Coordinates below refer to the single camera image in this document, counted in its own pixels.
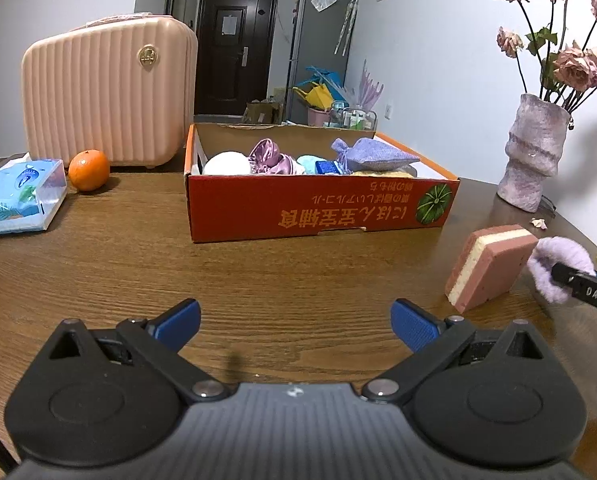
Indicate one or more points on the light blue plush toy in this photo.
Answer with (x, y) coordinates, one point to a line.
(308, 164)

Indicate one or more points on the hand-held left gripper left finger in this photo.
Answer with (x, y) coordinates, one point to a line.
(178, 321)

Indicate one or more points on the blue tissue pack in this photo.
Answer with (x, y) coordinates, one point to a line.
(13, 195)

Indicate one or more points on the pink layered sponge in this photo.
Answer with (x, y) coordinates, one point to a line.
(488, 270)

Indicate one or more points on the orange fruit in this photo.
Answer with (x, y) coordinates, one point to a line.
(89, 170)

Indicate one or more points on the white paper notice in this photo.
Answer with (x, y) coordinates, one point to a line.
(229, 25)

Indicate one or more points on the blue tissue packet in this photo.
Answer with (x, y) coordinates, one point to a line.
(331, 167)

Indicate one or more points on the purple feather decoration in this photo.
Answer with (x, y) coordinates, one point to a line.
(368, 87)

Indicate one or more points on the translucent squishy ball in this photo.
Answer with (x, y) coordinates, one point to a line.
(226, 164)

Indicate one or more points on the pink bucket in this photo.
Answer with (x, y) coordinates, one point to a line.
(318, 116)

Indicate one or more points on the mauve satin scrunchie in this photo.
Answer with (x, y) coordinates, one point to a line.
(263, 152)

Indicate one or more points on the orange cardboard box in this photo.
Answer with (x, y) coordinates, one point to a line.
(303, 215)

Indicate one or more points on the dark wooden door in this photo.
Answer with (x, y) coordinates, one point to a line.
(233, 70)

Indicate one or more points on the bunch of dried roses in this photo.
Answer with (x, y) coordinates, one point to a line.
(575, 65)

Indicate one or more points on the lavender fluffy puff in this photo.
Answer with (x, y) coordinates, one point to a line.
(553, 250)

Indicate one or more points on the grey refrigerator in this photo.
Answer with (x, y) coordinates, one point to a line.
(313, 45)

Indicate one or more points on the pink ribbed suitcase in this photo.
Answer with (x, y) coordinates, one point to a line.
(108, 95)

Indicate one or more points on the white paper sheet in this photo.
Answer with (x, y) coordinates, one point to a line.
(431, 171)

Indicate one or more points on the eyeglasses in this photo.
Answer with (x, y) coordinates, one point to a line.
(547, 206)

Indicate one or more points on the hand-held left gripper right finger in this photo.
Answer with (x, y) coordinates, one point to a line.
(414, 325)

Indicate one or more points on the yellow bag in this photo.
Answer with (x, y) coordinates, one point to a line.
(316, 96)

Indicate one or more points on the purple ceramic vase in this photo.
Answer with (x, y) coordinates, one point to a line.
(533, 155)

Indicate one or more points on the wall outlet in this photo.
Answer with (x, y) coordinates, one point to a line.
(389, 111)

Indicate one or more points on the blue folding rack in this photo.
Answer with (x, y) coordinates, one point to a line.
(328, 77)

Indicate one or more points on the clear plastic bag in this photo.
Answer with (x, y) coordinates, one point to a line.
(324, 0)

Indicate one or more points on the brown cardboard carton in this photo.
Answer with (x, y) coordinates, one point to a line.
(261, 112)

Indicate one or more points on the folded clear umbrella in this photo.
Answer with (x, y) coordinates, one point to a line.
(347, 20)

